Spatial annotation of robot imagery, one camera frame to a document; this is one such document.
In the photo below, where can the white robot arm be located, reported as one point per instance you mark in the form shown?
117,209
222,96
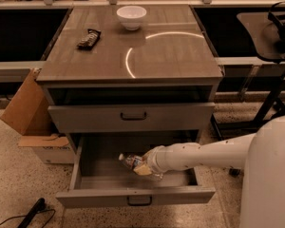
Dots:
260,155

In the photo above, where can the black side table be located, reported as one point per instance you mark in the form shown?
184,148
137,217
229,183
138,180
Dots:
267,31

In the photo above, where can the open middle drawer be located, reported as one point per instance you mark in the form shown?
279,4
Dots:
99,179

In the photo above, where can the grey drawer cabinet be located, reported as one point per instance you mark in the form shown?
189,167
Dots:
165,61

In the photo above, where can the brown cardboard box flap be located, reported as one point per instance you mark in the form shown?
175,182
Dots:
27,112

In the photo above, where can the white cardboard box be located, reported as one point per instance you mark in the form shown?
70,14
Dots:
49,149

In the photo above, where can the closed top drawer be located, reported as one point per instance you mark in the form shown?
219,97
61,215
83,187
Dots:
130,117

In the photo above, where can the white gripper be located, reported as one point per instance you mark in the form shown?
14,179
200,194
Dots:
154,160

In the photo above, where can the white ceramic bowl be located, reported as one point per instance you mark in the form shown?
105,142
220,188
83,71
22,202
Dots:
131,17

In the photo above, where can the clear plastic water bottle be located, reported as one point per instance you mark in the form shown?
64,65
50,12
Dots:
131,161

